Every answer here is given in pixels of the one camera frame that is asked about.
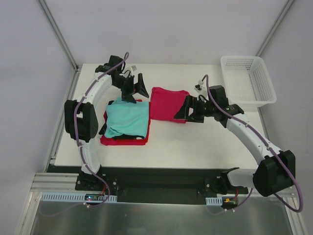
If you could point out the crimson pink t shirt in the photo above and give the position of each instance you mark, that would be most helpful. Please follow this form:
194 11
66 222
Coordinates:
165 104

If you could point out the teal t shirt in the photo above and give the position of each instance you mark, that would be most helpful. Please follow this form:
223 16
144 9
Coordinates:
127 117

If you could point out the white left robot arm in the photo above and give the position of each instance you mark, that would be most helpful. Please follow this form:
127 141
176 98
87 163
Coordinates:
81 121

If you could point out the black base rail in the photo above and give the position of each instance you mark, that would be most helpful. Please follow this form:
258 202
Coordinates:
155 185

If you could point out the red t shirt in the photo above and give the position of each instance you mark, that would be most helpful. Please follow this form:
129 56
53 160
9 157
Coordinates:
126 123

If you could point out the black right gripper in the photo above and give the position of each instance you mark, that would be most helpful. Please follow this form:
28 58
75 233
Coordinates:
190 109

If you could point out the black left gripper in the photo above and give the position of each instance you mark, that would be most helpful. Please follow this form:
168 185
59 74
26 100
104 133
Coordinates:
132 86

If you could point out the white plastic basket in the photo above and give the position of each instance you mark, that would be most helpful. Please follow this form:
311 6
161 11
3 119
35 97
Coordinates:
247 81

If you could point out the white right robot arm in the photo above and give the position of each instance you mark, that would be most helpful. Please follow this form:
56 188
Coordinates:
276 168

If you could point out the folded dark printed t shirt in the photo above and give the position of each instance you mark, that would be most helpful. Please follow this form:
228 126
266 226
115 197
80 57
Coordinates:
105 125

